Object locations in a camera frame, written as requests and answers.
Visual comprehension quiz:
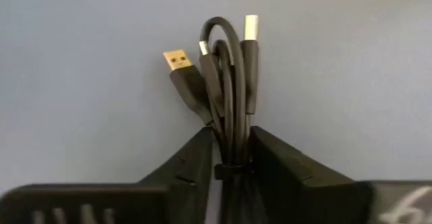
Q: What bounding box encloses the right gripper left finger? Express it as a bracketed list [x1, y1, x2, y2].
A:
[138, 126, 214, 224]

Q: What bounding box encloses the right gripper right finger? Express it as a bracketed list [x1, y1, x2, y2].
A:
[249, 125, 372, 224]

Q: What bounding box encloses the black USB cable bundle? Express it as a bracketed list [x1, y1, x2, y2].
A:
[163, 14, 271, 224]

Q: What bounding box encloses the blue table mat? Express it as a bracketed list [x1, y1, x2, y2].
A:
[0, 0, 432, 224]

